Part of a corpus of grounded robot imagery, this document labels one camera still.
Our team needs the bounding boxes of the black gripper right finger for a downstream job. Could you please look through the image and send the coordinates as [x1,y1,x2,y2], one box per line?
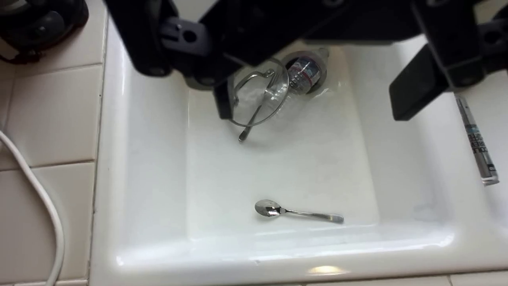
[387,0,508,124]

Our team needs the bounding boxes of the thick white cable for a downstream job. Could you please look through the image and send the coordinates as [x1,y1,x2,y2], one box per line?
[0,128,67,286]

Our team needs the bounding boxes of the white ceramic sink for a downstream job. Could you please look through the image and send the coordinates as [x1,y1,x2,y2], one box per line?
[87,19,508,286]

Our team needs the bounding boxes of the metal sink drain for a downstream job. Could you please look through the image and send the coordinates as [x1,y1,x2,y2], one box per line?
[282,46,332,98]

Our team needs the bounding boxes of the metal spoon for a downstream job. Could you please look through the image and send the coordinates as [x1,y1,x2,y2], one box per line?
[252,197,346,225]

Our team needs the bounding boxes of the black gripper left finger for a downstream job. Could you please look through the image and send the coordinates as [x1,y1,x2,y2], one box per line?
[101,0,251,120]

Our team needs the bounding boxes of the black gripper cable with print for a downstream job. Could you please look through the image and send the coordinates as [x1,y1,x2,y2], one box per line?
[413,0,501,187]

